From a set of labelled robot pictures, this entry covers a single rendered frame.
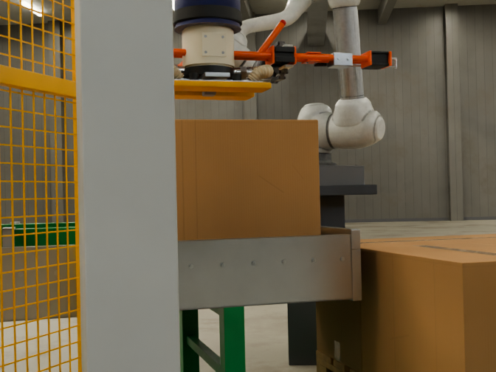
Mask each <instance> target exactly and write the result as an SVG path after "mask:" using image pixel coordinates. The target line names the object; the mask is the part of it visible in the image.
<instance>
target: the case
mask: <svg viewBox="0 0 496 372"><path fill-rule="evenodd" d="M175 134H176V201H177V235H178V241H180V240H199V239H219V238H256V237H275V236H295V235H321V229H320V171H319V140H318V120H175Z"/></svg>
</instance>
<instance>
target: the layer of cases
mask: <svg viewBox="0 0 496 372"><path fill-rule="evenodd" d="M360 249H361V274H362V300H356V301H352V300H332V301H320V302H316V321H317V350H318V351H320V352H322V353H324V354H326V355H327V356H329V357H331V358H333V359H335V360H336V361H338V362H341V363H342V364H344V365H347V366H348V367H349V368H352V369H354V370H355V371H358V372H496V234H480V235H445V236H427V237H409V238H374V239H360Z"/></svg>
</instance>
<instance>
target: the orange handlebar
mask: <svg viewBox="0 0 496 372"><path fill-rule="evenodd" d="M185 55H186V49H173V57H174V58H182V56H185ZM271 57H272V53H271V52H250V51H234V60H243V61H267V60H268V59H271ZM253 58H254V59H253ZM333 59H334V55H330V54H321V52H306V53H296V60H297V62H302V63H304V64H316V63H328V62H329V61H332V60H333ZM352 59H353V64H363V62H368V56H367V55H352Z"/></svg>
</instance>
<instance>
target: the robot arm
mask: <svg viewBox="0 0 496 372"><path fill-rule="evenodd" d="M313 1H319V0H288V1H287V5H286V8H285V10H284V11H283V12H280V13H276V14H271V15H265V16H261V17H257V18H250V19H247V20H244V21H242V25H241V31H240V32H238V33H236V34H234V51H250V50H249V49H248V48H247V38H246V35H248V34H249V33H252V32H260V31H266V30H273V29H274V28H276V26H277V25H278V23H279V22H280V20H285V21H286V25H285V26H284V27H287V26H289V25H291V24H293V23H294V22H296V20H298V19H299V17H300V16H301V15H302V14H303V13H304V12H305V11H306V9H307V8H308V7H309V6H310V5H311V3H312V2H313ZM327 1H328V4H329V6H330V8H331V9H333V17H334V34H335V43H336V52H344V53H352V55H361V51H360V38H359V20H358V10H357V6H359V3H360V0H327ZM273 46H275V47H293V45H292V44H285V41H277V42H276V43H275V44H274V45H273ZM250 52H251V51H250ZM234 64H235V67H236V68H238V67H240V66H245V67H248V66H253V67H254V66H255V67H256V66H262V65H266V63H265V61H243V60H234ZM292 67H293V64H285V65H283V66H281V67H273V70H274V72H273V75H272V76H271V77H268V78H264V79H261V80H260V81H263V82H266V83H278V82H279V81H281V80H285V79H286V76H284V75H285V74H288V69H290V68H292ZM278 74H280V76H278ZM338 78H339V87H340V100H338V101H337V103H336V105H335V109H334V113H332V110H331V109H330V107H328V106H327V105H325V104H324V103H310V104H306V105H304V107H303V108H302V109H301V110H300V113H299V115H298V118H297V119H298V120H318V140H319V165H337V163H335V162H332V161H331V150H334V149H359V148H365V147H368V146H370V145H373V144H375V143H377V142H378V141H380V140H381V139H382V138H383V136H384V134H385V121H384V120H383V117H382V115H381V114H380V113H379V112H378V111H374V110H373V106H372V105H371V101H370V100H369V99H368V98H367V97H364V88H363V78H362V69H361V67H348V68H347V69H338Z"/></svg>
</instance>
